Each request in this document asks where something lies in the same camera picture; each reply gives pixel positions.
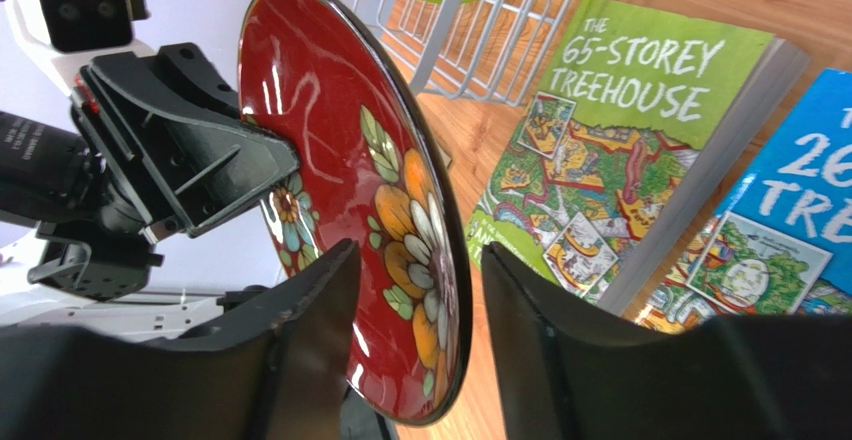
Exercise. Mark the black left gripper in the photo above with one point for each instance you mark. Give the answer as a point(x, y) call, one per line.
point(158, 148)

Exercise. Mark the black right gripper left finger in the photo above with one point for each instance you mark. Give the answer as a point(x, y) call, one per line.
point(271, 368)

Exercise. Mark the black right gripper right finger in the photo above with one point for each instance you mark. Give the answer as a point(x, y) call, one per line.
point(569, 370)

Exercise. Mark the red floral plate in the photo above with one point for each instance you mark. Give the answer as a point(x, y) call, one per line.
point(371, 172)

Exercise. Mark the blue 26-storey treehouse book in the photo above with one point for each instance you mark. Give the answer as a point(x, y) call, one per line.
point(780, 241)

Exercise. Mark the green 65-storey treehouse book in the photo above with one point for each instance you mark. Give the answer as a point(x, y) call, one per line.
point(638, 116)

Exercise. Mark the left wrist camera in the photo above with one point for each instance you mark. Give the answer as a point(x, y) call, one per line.
point(62, 36)

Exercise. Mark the white wire dish rack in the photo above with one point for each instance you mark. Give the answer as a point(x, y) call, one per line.
point(484, 50)

